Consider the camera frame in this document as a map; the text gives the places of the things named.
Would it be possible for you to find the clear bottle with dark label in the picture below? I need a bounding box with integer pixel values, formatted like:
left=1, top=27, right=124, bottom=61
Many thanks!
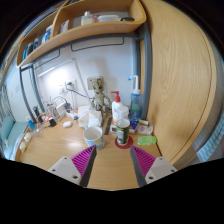
left=115, top=105, right=132, bottom=146

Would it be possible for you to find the blue and white tube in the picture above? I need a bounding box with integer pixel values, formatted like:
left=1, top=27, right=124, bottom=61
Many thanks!
left=27, top=119, right=36, bottom=132

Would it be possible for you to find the white desk lamp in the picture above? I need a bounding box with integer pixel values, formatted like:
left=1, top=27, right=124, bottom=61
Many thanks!
left=37, top=58, right=93, bottom=111

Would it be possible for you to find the white wall socket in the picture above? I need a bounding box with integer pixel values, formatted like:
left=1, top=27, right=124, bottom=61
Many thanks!
left=64, top=79, right=77, bottom=91

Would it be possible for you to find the grey metal frame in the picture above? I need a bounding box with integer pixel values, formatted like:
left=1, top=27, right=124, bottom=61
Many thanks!
left=18, top=21, right=154, bottom=123

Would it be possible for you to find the pink and white packet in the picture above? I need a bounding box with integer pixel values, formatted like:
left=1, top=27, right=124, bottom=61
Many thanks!
left=135, top=123, right=154, bottom=136

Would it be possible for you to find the white power adapter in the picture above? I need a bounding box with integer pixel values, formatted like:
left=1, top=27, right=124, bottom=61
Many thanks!
left=55, top=103, right=67, bottom=116

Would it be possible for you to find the white mug with blue pattern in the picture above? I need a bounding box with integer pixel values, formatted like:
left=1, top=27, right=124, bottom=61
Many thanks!
left=82, top=125, right=105, bottom=151

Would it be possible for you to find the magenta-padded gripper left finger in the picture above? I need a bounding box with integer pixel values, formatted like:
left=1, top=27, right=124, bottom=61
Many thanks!
left=48, top=144, right=98, bottom=188

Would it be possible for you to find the white lotion bottle red pump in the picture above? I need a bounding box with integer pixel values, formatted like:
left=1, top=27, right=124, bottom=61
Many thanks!
left=110, top=90, right=125, bottom=125

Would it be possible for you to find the blue wash bottle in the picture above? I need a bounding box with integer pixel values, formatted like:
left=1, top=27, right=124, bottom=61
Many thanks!
left=127, top=75, right=144, bottom=120

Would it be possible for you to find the white power strip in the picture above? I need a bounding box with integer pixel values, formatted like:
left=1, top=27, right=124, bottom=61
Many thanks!
left=65, top=111, right=79, bottom=121

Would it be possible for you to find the flat round red coaster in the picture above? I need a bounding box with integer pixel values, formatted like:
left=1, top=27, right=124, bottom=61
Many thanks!
left=114, top=134, right=134, bottom=150

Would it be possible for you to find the bun in plastic bag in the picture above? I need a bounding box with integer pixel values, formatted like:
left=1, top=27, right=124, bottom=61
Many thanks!
left=19, top=141, right=28, bottom=153
left=23, top=132, right=34, bottom=144

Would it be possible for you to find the green packet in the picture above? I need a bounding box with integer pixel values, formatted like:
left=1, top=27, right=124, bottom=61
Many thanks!
left=137, top=134, right=158, bottom=146

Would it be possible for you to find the wooden shelf unit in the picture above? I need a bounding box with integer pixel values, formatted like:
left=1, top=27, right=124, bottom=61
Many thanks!
left=16, top=0, right=148, bottom=68

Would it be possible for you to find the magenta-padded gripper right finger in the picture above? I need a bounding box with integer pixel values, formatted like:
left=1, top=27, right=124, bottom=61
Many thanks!
left=129, top=145, right=178, bottom=188

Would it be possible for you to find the teal pillow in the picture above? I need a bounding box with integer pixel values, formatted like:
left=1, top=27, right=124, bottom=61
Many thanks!
left=0, top=114, right=15, bottom=141

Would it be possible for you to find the wooden tree figure toy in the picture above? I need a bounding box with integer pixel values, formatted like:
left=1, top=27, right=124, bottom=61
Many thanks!
left=89, top=77, right=113, bottom=118

